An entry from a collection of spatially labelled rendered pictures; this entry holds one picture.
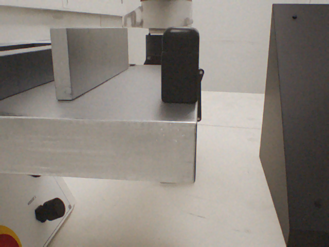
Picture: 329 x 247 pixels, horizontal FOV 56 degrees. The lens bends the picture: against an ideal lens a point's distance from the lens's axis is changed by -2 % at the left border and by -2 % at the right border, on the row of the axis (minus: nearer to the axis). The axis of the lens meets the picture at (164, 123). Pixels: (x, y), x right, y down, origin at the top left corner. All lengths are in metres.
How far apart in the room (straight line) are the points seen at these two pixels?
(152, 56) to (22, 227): 0.33
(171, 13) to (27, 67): 0.34
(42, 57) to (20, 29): 1.46
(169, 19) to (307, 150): 0.29
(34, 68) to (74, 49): 0.06
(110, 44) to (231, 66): 2.47
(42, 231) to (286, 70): 0.42
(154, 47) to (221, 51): 2.18
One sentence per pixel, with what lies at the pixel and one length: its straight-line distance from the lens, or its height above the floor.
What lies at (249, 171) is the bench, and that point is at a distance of 0.62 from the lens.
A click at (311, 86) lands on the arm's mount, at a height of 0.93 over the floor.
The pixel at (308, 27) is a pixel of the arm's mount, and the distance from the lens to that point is 0.61.
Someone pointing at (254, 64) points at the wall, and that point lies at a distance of 2.71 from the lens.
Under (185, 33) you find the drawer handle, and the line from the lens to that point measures 0.17.
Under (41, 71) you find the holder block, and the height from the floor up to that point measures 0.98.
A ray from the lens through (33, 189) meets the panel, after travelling 0.44.
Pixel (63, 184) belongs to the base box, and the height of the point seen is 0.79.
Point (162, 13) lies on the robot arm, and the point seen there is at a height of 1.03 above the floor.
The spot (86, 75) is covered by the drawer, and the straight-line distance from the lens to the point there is 0.21.
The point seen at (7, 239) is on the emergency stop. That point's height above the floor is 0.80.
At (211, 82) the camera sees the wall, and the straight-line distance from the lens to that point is 2.74.
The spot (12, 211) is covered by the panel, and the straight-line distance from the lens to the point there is 0.40.
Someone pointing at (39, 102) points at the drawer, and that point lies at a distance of 0.19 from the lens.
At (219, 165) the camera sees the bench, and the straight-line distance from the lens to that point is 0.63.
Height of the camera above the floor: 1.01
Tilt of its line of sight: 17 degrees down
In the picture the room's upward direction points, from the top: straight up
